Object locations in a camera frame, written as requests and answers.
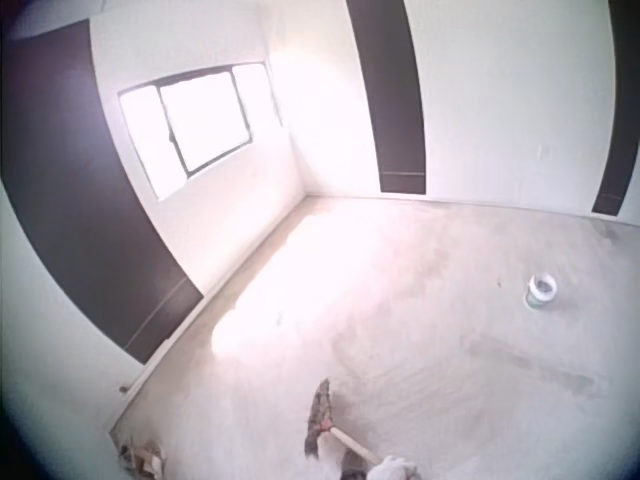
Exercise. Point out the person's right hand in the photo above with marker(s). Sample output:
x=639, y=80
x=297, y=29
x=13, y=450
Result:
x=391, y=469

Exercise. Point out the white plastic bucket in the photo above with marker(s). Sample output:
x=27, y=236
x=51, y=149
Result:
x=540, y=291

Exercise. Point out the pile of debris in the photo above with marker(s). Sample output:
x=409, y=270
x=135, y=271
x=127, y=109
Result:
x=142, y=452

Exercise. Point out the black framed sliding window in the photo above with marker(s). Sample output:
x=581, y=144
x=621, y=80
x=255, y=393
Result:
x=200, y=125

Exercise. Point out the dark brown wall panel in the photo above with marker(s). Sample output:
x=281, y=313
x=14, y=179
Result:
x=390, y=95
x=85, y=200
x=617, y=110

